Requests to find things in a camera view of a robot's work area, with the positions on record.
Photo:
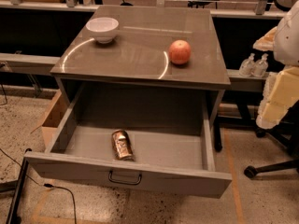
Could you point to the grey cabinet with counter top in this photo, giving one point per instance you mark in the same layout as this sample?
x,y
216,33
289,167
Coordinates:
x,y
138,55

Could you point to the left clear sanitizer bottle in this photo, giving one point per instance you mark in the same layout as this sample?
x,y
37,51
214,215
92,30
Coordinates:
x,y
246,66

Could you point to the clear sanitizer bottle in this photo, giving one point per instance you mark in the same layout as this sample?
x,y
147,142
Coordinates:
x,y
246,66
260,67

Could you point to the open grey top drawer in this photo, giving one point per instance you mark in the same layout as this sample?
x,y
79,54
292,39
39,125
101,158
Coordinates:
x,y
135,137

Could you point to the red apple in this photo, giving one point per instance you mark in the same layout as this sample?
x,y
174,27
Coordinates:
x,y
179,52

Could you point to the white ceramic bowl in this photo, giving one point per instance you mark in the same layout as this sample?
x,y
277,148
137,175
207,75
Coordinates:
x,y
103,29

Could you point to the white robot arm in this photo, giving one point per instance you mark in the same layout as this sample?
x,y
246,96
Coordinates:
x,y
286,41

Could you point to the right clear sanitizer bottle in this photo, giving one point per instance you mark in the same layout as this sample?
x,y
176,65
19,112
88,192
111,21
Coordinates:
x,y
260,67

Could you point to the cardboard box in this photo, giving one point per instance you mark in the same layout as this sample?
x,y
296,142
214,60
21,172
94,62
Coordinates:
x,y
51,118

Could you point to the black metal stand leg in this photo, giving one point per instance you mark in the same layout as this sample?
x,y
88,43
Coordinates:
x,y
12,217

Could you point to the black office chair base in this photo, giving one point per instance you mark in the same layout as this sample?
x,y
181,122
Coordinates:
x,y
286,137

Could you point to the black drawer handle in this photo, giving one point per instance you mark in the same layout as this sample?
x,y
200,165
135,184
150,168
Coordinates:
x,y
113,177

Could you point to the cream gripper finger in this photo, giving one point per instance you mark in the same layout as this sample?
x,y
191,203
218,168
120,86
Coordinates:
x,y
266,42
280,93

